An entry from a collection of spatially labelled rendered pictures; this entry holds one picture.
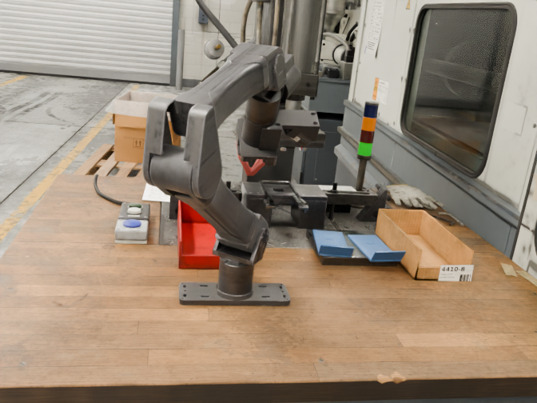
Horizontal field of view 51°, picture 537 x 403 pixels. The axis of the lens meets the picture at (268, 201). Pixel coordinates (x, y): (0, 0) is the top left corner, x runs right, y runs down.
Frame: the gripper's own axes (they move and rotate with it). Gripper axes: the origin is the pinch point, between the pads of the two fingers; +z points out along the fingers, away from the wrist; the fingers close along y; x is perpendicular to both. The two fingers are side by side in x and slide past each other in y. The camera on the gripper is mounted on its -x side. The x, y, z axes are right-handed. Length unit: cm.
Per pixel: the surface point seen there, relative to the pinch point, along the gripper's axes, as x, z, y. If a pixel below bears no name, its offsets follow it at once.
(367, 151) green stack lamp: -38, 24, 32
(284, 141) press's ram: -11.0, 9.6, 19.5
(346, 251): -21.4, 14.4, -8.7
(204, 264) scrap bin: 8.4, 15.1, -11.2
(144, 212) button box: 21.0, 25.3, 10.5
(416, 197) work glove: -57, 39, 29
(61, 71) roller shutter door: 197, 563, 777
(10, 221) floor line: 111, 219, 162
